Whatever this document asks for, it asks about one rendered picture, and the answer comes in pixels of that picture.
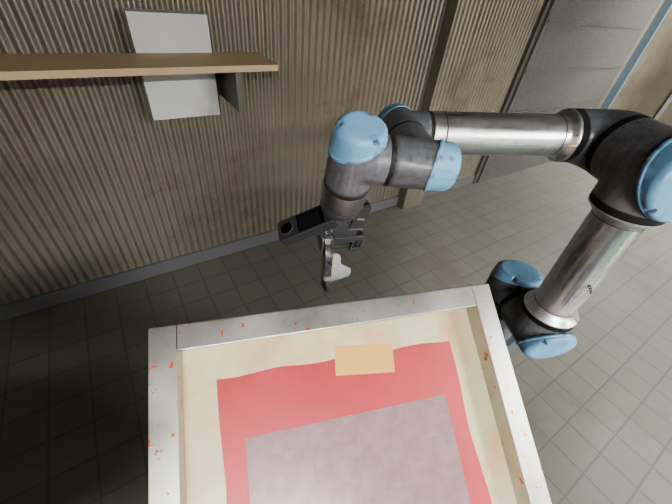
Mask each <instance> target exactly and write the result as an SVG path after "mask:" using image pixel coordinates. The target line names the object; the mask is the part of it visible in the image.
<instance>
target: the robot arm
mask: <svg viewBox="0 0 672 504"><path fill-rule="evenodd" d="M461 155H497V156H546V157H547V158H548V159H549V160H551V161H553V162H566V163H570V164H573V165H575V166H578V167H580V168H582V169H583V170H585V171H587V172H588V173H589V174H590V175H592V176H593V177H594V178H596V179H597V180H598V182H597V184H596V185H595V187H594V188H593V190H592V191H591V193H590V194H589V196H588V201H589V203H590V205H591V207H592V209H591V210H590V212H589V213H588V215H587V216H586V218H585V219H584V221H583V222H582V224H581V225H580V227H579V228H578V230H577V231H576V233H575V234H574V236H573V237H572V239H571V240H570V242H569V243H568V245H567V246H566V248H565V249H564V250H563V252H562V253H561V255H560V256H559V258H558V259H557V261H556V262H555V264H554V265H553V267H552V268H551V270H550V271H549V273H548V274H547V276H546V277H545V279H544V280H543V276H542V274H541V273H540V272H539V271H538V270H537V269H536V268H534V267H532V266H531V265H529V264H527V263H524V262H521V261H517V260H502V261H500V262H498V263H497V264H496V266H495V267H494V269H492V270H491V274H490V276H489V277H488V279H487V281H486V283H485V284H489V287H490V291H491V294H492V298H493V301H494V304H495V308H496V311H497V315H498V318H499V322H500V325H501V329H502V332H503V336H504V339H505V341H507V340H508V339H509V338H510V337H511V336H513V338H514V339H515V341H516V345H518V346H519V348H520V349H521V351H522V352H523V354H525V355H526V356H527V357H530V358H536V359H541V358H549V357H553V356H557V355H560V354H563V353H565V352H567V351H569V350H571V349H572V348H574V347H575V346H576V344H577V339H576V336H575V335H574V334H573V333H572V329H573V328H574V327H575V326H576V325H577V323H578V321H579V314H578V312H577V311H578V310H579V308H580V307H581V306H582V305H583V304H584V302H585V301H586V300H587V299H588V298H589V296H590V295H591V294H592V293H593V292H594V290H595V289H596V288H597V287H598V286H599V285H600V283H601V282H602V281H603V280H604V279H605V277H606V276H607V275H608V274H609V273H610V271H611V270H612V269H613V268H614V267H615V265H616V264H617V263H618V262H619V261H620V259H621V258H622V257H623V256H624V255H625V254H626V252H627V251H628V250H629V249H630V248H631V246H632V245H633V244H634V243H635V242H636V240H637V239H638V238H639V237H640V236H641V234H642V233H643V232H644V231H645V230H646V229H650V228H657V227H661V226H663V225H664V224H665V223H666V222H672V126H670V125H667V124H665V123H663V122H660V121H658V120H656V119H653V118H651V117H650V116H647V115H645V114H642V113H638V112H634V111H627V110H617V109H586V108H566V109H563V110H561V111H559V112H558V113H556V114H539V113H498V112H456V111H418V110H412V109H411V108H409V107H408V106H406V105H403V104H400V103H395V104H391V105H388V106H387V107H385V108H384V109H383V110H382V111H381V112H380V114H379V115H378V116H376V115H374V116H372V115H370V114H369V113H368V112H365V111H350V112H347V113H345V114H343V115H342V116H340V117H339V118H338V120H337V121H336V123H335V126H334V129H333V133H332V137H331V140H330V142H329V145H328V158H327V163H326V169H325V175H324V180H323V186H322V191H321V202H320V205H318V206H316V207H313V208H311V209H308V210H306V211H304V212H301V213H299V214H297V215H294V216H292V217H289V218H287V219H285V220H282V221H280V222H278V224H277V227H278V235H279V242H280V243H281V244H283V245H284V246H286V247H287V246H290V245H292V244H295V243H298V242H300V241H303V240H305V239H308V238H310V237H313V236H315V235H316V236H317V241H318V246H319V249H320V251H323V255H322V256H321V286H322V287H323V289H324V290H325V292H328V291H329V288H330V284H331V283H332V282H333V281H336V280H339V279H342V278H345V277H347V276H349V275H350V273H351V269H350V267H348V266H345V265H343V264H341V257H340V255H339V254H338V253H333V249H348V248H349V252H354V251H360V249H361V247H362V245H363V242H364V240H365V237H366V234H365V231H364V227H365V224H366V222H367V219H368V217H369V214H370V212H371V209H372V208H371V205H370V203H369V202H368V196H367V194H368V191H369V189H370V186H371V185H378V186H387V187H397V188H408V189H418V190H423V191H427V190H432V191H445V190H447V189H449V188H450V187H451V186H452V185H453V184H454V183H455V181H456V179H457V177H458V174H459V172H460V168H461ZM359 241H361V243H360V246H359V247H357V246H358V244H359ZM542 281H543V282H542Z"/></svg>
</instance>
